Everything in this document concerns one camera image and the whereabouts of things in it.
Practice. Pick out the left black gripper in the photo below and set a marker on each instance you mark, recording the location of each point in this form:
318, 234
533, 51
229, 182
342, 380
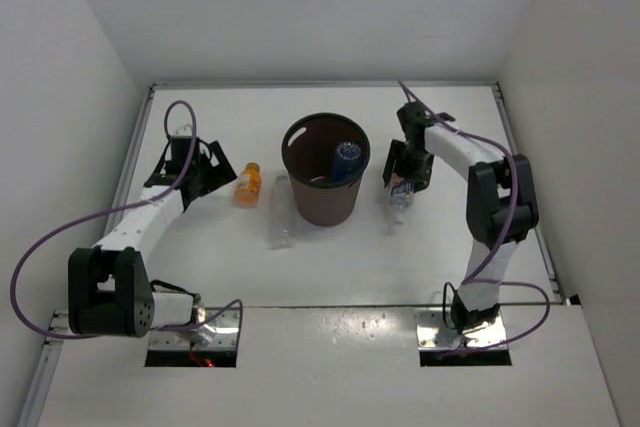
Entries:
221, 176

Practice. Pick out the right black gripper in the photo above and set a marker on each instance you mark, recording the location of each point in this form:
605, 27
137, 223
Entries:
420, 177

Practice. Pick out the orange juice bottle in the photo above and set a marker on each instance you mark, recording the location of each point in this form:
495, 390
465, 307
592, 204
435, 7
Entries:
247, 190

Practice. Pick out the clear bottle white label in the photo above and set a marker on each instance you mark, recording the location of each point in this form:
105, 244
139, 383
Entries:
399, 199

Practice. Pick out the clear bottle blue label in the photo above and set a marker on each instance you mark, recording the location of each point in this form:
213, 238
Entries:
346, 161

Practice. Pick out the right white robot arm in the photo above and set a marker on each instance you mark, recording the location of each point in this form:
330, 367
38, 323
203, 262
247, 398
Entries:
501, 204

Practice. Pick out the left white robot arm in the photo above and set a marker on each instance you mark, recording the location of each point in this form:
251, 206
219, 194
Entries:
109, 292

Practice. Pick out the brown plastic bin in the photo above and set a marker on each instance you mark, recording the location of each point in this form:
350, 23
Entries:
308, 150

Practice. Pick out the clear empty plastic bottle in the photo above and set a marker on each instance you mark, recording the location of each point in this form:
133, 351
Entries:
282, 214

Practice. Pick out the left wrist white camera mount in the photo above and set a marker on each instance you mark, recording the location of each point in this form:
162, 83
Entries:
183, 131

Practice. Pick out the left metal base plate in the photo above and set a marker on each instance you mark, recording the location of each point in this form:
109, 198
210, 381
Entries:
219, 335

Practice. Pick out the metal base plate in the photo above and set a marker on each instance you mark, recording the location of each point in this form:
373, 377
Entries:
433, 335
219, 335

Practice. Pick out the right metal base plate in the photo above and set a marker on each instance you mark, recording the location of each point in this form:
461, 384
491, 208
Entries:
433, 335

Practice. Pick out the aluminium frame rail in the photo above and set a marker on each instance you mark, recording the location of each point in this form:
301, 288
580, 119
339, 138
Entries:
40, 383

